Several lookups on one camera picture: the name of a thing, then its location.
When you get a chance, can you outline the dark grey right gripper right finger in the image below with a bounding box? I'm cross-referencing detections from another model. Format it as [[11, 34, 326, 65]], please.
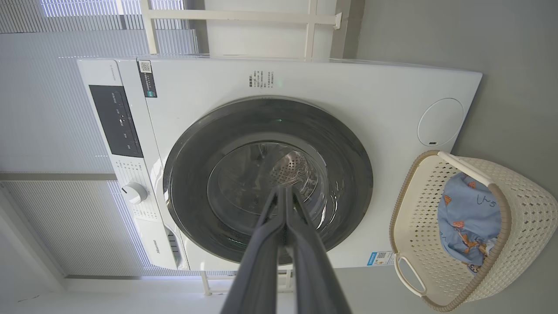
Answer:
[[286, 186, 353, 314]]

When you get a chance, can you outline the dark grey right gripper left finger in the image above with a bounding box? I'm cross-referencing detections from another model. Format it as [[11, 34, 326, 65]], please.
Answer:
[[220, 186, 287, 314]]

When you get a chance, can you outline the blue printed garment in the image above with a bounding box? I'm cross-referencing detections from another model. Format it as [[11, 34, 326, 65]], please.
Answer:
[[437, 172, 502, 275]]

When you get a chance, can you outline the white front-load washing machine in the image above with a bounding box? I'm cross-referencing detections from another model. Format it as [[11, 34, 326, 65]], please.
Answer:
[[77, 55, 483, 271]]

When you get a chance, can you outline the white metal railing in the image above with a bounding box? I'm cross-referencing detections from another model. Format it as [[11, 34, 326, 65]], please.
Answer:
[[139, 0, 343, 60], [200, 270, 294, 296]]

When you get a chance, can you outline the cream perforated laundry basket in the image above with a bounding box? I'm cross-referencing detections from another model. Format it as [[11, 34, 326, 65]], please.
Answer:
[[389, 150, 558, 312]]

